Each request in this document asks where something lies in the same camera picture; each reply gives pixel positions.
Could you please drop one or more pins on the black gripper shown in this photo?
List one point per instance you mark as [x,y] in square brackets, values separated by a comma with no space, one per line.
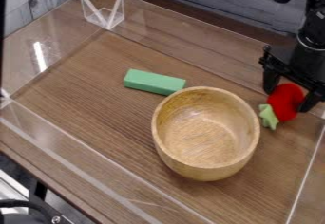
[303,66]

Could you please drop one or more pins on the red plush fruit green stem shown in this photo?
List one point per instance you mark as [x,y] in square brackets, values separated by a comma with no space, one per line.
[281,106]

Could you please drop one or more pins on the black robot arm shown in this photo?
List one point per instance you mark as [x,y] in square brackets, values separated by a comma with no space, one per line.
[311,34]

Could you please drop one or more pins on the wooden bowl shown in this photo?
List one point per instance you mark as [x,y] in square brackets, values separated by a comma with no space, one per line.
[207,132]

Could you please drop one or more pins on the green foam block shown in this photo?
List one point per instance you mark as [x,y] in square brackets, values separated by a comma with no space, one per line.
[153,82]

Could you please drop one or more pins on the clear acrylic enclosure wall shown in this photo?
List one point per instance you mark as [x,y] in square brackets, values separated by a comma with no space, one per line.
[78,128]

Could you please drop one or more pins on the clear acrylic corner bracket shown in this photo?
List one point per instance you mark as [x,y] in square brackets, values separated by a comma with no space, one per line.
[106,18]

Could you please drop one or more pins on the black metal table frame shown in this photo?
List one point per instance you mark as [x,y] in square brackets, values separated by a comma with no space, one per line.
[53,204]

